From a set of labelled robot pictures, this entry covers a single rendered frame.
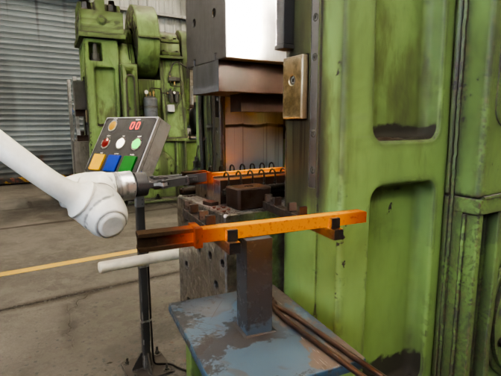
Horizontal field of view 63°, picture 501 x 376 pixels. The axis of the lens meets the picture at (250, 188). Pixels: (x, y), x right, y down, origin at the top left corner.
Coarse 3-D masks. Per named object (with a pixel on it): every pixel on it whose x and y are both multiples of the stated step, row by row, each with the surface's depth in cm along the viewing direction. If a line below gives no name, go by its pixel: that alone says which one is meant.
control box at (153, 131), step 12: (108, 120) 185; (120, 120) 180; (132, 120) 176; (144, 120) 172; (156, 120) 168; (108, 132) 181; (120, 132) 177; (132, 132) 173; (144, 132) 169; (156, 132) 167; (96, 144) 182; (108, 144) 177; (144, 144) 166; (156, 144) 168; (144, 156) 163; (156, 156) 168; (144, 168) 164
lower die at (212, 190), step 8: (216, 176) 135; (232, 176) 138; (248, 176) 140; (256, 176) 140; (272, 176) 140; (280, 176) 142; (200, 184) 144; (208, 184) 138; (216, 184) 133; (224, 184) 131; (232, 184) 133; (200, 192) 145; (208, 192) 139; (216, 192) 133; (272, 192) 141; (280, 192) 143; (216, 200) 134; (224, 200) 132
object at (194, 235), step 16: (192, 224) 70; (224, 224) 72; (240, 224) 72; (256, 224) 72; (272, 224) 73; (288, 224) 75; (304, 224) 76; (320, 224) 78; (144, 240) 65; (160, 240) 66; (176, 240) 67; (192, 240) 69; (208, 240) 69
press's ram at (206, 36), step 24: (192, 0) 136; (216, 0) 122; (240, 0) 120; (264, 0) 124; (192, 24) 138; (216, 24) 123; (240, 24) 121; (264, 24) 125; (192, 48) 140; (216, 48) 125; (240, 48) 122; (264, 48) 126
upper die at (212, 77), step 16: (208, 64) 130; (224, 64) 126; (240, 64) 128; (256, 64) 131; (272, 64) 134; (208, 80) 131; (224, 80) 126; (240, 80) 129; (256, 80) 132; (272, 80) 135
